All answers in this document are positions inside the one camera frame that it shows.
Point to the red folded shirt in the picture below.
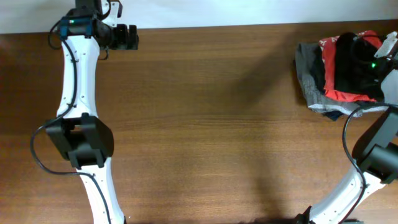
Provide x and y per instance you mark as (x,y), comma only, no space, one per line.
(327,47)

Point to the grey folded garment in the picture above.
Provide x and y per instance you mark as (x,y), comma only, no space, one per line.
(309,72)

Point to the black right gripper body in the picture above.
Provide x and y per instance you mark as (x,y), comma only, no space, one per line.
(372,65)

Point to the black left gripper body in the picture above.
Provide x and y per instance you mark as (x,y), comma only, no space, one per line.
(117,38)

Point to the black polo shirt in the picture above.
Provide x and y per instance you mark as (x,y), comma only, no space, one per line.
(355,65)

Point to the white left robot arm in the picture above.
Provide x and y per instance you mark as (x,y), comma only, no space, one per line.
(79,135)

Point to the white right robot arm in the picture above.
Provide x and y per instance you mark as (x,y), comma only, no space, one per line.
(373,166)

